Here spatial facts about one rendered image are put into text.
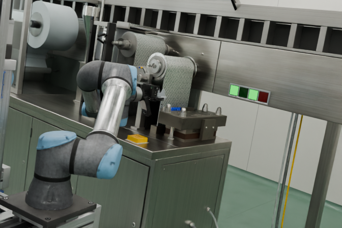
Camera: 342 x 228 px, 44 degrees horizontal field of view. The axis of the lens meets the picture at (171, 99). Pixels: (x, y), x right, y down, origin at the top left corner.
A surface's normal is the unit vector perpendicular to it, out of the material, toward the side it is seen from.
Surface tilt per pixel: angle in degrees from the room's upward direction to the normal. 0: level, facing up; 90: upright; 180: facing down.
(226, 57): 90
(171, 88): 90
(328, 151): 90
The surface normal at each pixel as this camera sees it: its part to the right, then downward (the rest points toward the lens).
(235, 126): -0.65, 0.00
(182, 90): 0.75, 0.21
